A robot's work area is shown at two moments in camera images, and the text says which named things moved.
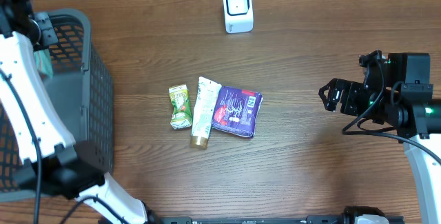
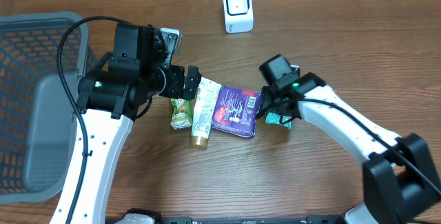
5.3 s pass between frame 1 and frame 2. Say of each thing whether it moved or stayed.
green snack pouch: stayed
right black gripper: moved
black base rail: stayed
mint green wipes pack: moved
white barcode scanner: stayed
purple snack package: stayed
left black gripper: moved
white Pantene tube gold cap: stayed
